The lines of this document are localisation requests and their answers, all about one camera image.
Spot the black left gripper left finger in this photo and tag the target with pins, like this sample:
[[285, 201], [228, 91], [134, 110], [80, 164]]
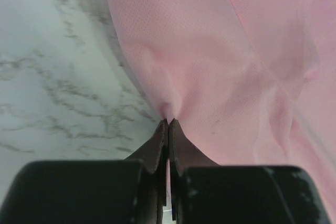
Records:
[[132, 190]]

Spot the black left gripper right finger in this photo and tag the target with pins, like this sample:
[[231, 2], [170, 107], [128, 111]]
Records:
[[205, 192]]

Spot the pink t shirt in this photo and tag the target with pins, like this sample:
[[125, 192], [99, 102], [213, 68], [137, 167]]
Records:
[[252, 82]]

